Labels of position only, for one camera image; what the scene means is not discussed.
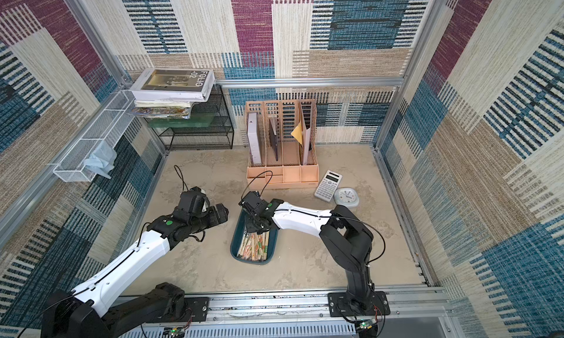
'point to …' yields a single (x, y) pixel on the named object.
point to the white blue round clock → (347, 196)
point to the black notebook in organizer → (273, 136)
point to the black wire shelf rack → (218, 137)
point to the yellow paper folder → (297, 132)
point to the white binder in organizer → (252, 133)
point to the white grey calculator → (328, 185)
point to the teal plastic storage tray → (239, 231)
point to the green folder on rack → (197, 120)
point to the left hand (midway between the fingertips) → (219, 213)
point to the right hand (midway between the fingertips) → (250, 224)
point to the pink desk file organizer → (281, 167)
